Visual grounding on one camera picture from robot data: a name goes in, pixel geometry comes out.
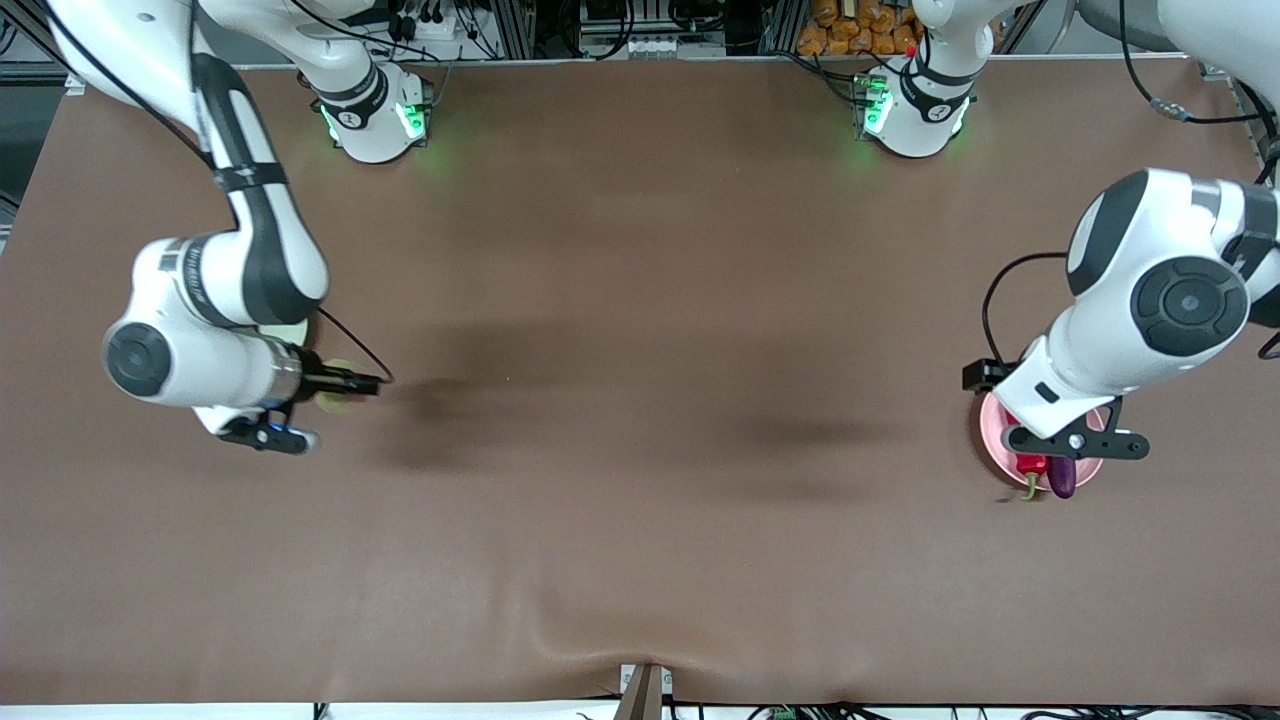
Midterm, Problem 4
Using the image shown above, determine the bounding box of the yellow pink peach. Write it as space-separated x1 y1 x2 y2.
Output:
318 358 373 411

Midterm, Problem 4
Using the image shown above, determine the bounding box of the red chili pepper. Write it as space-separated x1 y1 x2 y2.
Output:
1005 410 1049 501

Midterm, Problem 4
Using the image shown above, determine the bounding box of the pale green plate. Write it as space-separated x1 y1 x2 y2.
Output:
255 318 311 351

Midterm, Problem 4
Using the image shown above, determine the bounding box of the pink plate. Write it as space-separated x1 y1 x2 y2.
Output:
978 390 1106 491

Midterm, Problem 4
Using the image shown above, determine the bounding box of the brown table mat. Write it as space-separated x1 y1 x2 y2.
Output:
0 58 1280 706

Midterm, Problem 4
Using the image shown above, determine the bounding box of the orange snack pile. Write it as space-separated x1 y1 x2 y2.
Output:
797 0 921 58

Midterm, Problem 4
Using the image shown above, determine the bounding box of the white power strip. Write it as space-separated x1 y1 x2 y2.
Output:
380 0 471 46

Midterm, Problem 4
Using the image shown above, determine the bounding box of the grey electronics box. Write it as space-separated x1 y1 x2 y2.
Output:
578 0 683 59

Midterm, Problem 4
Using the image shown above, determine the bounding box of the short black cable loop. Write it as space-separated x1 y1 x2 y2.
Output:
982 252 1069 365
316 306 395 389

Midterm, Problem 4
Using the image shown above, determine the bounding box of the long black cable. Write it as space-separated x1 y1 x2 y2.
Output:
38 0 216 169
1118 0 1280 126

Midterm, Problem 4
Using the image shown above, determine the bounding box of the aluminium frame profile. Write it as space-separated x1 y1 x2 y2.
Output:
488 0 536 59

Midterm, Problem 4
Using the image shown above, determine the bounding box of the grey metal mount post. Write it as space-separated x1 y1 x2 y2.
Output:
613 663 675 720

